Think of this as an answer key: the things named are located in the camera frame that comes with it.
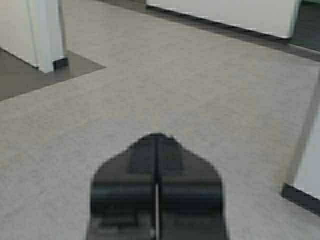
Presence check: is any white square pillar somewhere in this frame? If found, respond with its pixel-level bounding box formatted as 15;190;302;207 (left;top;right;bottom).
0;0;69;73

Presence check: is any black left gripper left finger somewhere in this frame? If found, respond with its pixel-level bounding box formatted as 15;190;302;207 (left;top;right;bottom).
86;133;158;240

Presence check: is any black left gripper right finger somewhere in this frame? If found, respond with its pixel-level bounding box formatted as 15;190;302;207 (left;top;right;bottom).
157;136;229;240

